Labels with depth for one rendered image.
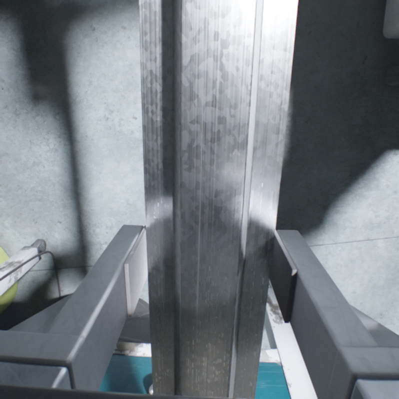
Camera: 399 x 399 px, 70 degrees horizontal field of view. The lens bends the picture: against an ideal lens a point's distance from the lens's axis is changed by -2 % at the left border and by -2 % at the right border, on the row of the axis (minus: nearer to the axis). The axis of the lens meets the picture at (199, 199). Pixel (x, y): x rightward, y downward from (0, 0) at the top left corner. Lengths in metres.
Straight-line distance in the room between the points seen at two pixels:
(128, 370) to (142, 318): 0.44
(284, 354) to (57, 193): 0.93
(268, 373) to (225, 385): 0.52
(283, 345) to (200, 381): 0.58
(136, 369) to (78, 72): 0.90
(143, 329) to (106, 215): 0.43
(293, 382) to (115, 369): 0.36
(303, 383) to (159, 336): 0.53
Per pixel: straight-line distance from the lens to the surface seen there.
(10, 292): 1.46
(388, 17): 1.11
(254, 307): 0.17
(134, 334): 1.06
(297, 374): 0.71
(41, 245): 1.27
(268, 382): 0.68
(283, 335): 0.78
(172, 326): 0.18
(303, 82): 1.07
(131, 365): 0.70
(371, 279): 1.39
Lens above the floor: 1.03
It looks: 72 degrees down
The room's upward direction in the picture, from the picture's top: 174 degrees counter-clockwise
